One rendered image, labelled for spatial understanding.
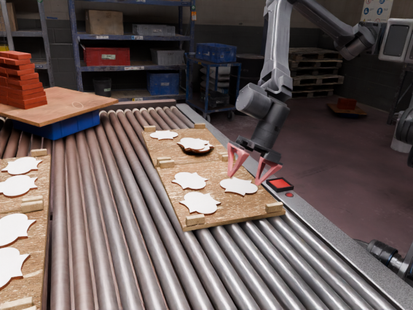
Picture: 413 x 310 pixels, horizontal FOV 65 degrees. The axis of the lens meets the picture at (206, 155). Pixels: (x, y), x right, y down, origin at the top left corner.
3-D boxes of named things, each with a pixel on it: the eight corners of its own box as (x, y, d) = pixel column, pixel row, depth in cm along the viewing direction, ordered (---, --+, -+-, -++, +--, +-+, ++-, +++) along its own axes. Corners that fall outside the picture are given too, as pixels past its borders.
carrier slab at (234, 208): (235, 162, 143) (236, 158, 142) (285, 214, 108) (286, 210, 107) (156, 170, 132) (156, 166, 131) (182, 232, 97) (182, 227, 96)
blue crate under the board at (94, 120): (61, 114, 191) (59, 97, 187) (101, 123, 179) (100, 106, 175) (11, 128, 166) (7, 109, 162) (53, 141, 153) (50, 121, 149)
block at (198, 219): (203, 220, 100) (204, 213, 99) (205, 224, 98) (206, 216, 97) (184, 223, 98) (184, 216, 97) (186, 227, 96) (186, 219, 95)
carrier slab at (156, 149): (206, 130, 179) (206, 127, 178) (234, 162, 143) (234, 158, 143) (141, 133, 168) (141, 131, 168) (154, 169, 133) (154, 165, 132)
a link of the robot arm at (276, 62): (300, -12, 100) (275, 12, 108) (287, -24, 98) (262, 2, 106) (297, 93, 78) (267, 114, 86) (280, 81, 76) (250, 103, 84)
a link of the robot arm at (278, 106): (296, 107, 77) (283, 104, 82) (275, 96, 74) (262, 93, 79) (283, 135, 78) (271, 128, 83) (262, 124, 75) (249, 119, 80)
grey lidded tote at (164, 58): (176, 61, 579) (176, 47, 569) (184, 65, 550) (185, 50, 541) (149, 62, 556) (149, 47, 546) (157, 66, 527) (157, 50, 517)
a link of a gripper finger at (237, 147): (251, 186, 79) (268, 151, 78) (230, 180, 75) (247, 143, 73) (235, 175, 84) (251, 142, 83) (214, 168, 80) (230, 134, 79)
